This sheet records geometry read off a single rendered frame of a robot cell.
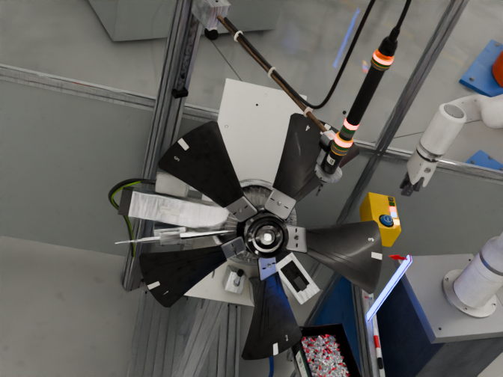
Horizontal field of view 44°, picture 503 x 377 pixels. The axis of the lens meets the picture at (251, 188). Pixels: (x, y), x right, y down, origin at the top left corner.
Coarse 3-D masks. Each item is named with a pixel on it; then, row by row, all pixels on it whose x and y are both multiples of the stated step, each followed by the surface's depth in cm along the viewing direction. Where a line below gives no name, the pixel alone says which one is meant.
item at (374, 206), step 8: (368, 192) 218; (368, 200) 216; (376, 200) 216; (384, 200) 217; (360, 208) 222; (368, 208) 214; (376, 208) 213; (384, 208) 214; (360, 216) 221; (368, 216) 213; (376, 216) 210; (384, 224) 208; (392, 224) 209; (384, 232) 209; (392, 232) 209; (384, 240) 212; (392, 240) 212
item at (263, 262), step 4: (260, 260) 175; (264, 260) 177; (268, 260) 178; (272, 260) 180; (260, 264) 175; (264, 264) 177; (272, 264) 180; (260, 268) 174; (272, 268) 180; (260, 272) 175; (264, 272) 176; (268, 272) 178; (272, 272) 180; (260, 276) 175; (264, 276) 176; (268, 276) 178
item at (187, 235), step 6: (180, 234) 180; (186, 234) 180; (192, 234) 180; (198, 234) 181; (204, 234) 181; (210, 234) 181; (216, 234) 182; (132, 240) 179; (138, 240) 179; (144, 240) 179; (150, 240) 179; (156, 240) 179
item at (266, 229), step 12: (252, 216) 175; (264, 216) 170; (240, 228) 180; (252, 228) 170; (264, 228) 170; (276, 228) 171; (252, 240) 171; (264, 240) 171; (276, 240) 171; (288, 240) 172; (252, 252) 170; (264, 252) 172; (276, 252) 171
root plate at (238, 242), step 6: (234, 240) 172; (240, 240) 174; (222, 246) 172; (228, 246) 174; (234, 246) 175; (240, 246) 177; (228, 252) 177; (234, 252) 178; (240, 252) 180; (228, 258) 179
